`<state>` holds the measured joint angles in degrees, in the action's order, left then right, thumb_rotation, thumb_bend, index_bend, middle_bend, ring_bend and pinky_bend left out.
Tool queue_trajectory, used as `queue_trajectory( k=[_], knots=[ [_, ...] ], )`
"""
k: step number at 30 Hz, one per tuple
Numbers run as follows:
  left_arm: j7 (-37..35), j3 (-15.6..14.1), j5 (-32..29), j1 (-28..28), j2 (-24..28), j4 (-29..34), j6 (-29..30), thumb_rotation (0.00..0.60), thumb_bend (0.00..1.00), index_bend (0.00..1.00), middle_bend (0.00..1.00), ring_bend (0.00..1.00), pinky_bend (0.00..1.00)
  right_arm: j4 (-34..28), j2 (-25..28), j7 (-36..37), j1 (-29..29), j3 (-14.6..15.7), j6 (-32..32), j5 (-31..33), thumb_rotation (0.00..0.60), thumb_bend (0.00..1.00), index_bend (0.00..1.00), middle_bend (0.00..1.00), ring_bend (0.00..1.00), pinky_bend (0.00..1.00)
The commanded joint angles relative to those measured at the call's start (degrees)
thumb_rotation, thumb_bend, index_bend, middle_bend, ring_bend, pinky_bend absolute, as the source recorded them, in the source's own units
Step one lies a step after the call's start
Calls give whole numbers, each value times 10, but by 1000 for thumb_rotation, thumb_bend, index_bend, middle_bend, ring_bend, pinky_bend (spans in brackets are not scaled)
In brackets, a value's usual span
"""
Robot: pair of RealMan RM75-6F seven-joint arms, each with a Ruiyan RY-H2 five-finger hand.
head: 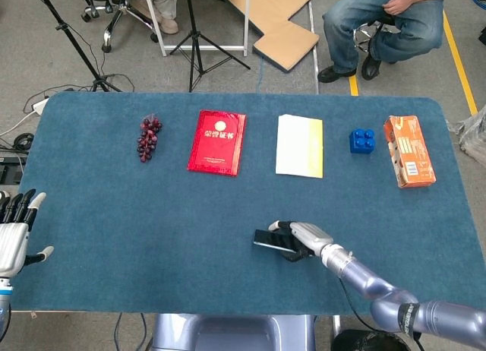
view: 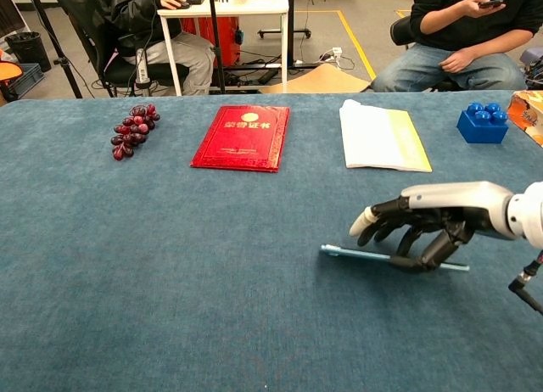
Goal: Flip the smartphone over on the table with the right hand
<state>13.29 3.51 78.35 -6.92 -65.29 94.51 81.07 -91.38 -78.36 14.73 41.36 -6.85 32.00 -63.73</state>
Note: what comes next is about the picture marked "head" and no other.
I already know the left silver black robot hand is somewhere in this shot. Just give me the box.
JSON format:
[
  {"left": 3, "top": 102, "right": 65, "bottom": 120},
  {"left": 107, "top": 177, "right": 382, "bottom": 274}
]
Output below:
[{"left": 0, "top": 190, "right": 55, "bottom": 279}]

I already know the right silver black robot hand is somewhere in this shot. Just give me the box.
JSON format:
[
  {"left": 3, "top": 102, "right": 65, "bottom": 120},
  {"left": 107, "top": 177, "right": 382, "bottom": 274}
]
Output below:
[{"left": 267, "top": 220, "right": 335, "bottom": 263}]

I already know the black smartphone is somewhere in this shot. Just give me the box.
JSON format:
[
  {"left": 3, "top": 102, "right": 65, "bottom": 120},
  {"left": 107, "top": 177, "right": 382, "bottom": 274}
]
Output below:
[{"left": 253, "top": 229, "right": 299, "bottom": 255}]

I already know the white and yellow paper pad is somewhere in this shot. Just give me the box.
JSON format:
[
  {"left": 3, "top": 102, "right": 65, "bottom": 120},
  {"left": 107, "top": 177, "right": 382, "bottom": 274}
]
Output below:
[{"left": 275, "top": 114, "right": 324, "bottom": 179}]

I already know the blue toy building block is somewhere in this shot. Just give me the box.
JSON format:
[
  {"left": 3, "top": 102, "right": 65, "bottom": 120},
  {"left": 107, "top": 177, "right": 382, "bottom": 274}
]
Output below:
[{"left": 349, "top": 128, "right": 377, "bottom": 155}]

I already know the black bin with liner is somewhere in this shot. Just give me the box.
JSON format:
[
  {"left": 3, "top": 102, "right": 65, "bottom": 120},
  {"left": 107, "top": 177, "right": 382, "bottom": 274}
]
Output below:
[{"left": 330, "top": 329, "right": 418, "bottom": 351}]

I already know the blue-grey robot torso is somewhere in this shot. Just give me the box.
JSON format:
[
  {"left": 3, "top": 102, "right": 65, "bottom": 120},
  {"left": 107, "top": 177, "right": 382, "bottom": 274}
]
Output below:
[{"left": 146, "top": 313, "right": 318, "bottom": 351}]

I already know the orange cardboard box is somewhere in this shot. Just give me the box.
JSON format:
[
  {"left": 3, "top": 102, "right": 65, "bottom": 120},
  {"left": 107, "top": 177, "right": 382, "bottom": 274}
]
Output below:
[{"left": 382, "top": 115, "right": 437, "bottom": 189}]

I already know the red certificate folder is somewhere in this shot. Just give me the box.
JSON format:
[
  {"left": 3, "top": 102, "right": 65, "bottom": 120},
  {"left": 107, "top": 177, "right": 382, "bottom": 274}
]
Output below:
[{"left": 186, "top": 109, "right": 248, "bottom": 178}]

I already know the blue table cloth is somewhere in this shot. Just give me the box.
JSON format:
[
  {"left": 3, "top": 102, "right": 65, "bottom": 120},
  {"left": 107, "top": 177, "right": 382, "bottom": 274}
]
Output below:
[{"left": 8, "top": 91, "right": 480, "bottom": 316}]

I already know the dark red grape bunch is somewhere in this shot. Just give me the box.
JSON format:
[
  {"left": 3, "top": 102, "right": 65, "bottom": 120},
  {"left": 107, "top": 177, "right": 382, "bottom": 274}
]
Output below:
[{"left": 136, "top": 115, "right": 163, "bottom": 164}]

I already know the clear plastic bag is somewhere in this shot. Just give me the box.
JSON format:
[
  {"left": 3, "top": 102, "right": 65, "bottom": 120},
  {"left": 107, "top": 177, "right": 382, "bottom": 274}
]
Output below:
[{"left": 447, "top": 107, "right": 486, "bottom": 166}]

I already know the black round stool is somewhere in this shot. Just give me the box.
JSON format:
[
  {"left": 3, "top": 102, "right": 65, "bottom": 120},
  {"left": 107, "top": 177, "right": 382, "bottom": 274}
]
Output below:
[{"left": 352, "top": 14, "right": 398, "bottom": 54}]

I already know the brown cardboard sheet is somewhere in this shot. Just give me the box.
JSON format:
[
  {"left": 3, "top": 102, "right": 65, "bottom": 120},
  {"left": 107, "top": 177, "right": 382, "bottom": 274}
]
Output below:
[{"left": 222, "top": 0, "right": 326, "bottom": 74}]

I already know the black tripod stand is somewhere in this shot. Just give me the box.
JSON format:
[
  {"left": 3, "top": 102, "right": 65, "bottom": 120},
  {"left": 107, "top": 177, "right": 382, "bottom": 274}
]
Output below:
[
  {"left": 32, "top": 0, "right": 123, "bottom": 93},
  {"left": 169, "top": 0, "right": 251, "bottom": 93}
]

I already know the white desk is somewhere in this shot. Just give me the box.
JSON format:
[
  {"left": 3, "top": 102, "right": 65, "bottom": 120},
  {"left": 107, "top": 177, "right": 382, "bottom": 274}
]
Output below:
[{"left": 142, "top": 0, "right": 251, "bottom": 58}]

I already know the person in blue jeans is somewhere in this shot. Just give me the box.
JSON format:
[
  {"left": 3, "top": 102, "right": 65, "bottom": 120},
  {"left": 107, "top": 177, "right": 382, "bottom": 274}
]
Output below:
[{"left": 317, "top": 0, "right": 468, "bottom": 84}]

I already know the office chair base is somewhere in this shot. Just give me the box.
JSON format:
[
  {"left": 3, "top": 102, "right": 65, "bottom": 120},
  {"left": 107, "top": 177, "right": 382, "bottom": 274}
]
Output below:
[{"left": 74, "top": 0, "right": 160, "bottom": 54}]

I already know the person in grey trousers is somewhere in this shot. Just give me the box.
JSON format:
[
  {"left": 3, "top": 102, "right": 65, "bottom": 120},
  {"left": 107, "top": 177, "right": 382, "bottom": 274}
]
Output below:
[{"left": 131, "top": 0, "right": 180, "bottom": 36}]

